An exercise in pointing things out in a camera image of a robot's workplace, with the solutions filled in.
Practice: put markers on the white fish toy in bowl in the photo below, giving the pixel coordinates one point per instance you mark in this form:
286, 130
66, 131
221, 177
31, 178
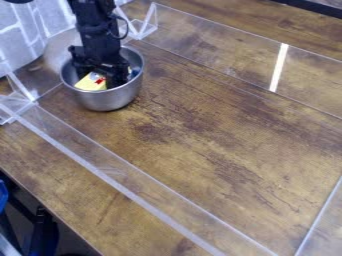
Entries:
134, 72

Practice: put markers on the stainless steel bowl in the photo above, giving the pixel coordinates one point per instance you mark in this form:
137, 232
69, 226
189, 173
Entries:
111, 99

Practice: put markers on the clear acrylic barrier front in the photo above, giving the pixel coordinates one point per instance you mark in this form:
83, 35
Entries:
195, 223

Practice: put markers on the yellow butter block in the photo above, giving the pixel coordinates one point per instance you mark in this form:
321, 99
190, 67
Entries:
93, 82

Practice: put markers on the grey brick pattern cloth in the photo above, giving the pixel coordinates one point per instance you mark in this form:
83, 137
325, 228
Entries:
27, 22

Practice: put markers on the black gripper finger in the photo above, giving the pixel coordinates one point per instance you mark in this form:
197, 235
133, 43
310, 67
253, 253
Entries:
117, 77
82, 68

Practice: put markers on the clear acrylic triangular bracket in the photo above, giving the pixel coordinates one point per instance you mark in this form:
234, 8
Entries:
139, 28

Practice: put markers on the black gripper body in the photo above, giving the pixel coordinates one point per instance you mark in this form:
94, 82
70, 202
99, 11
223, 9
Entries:
97, 25

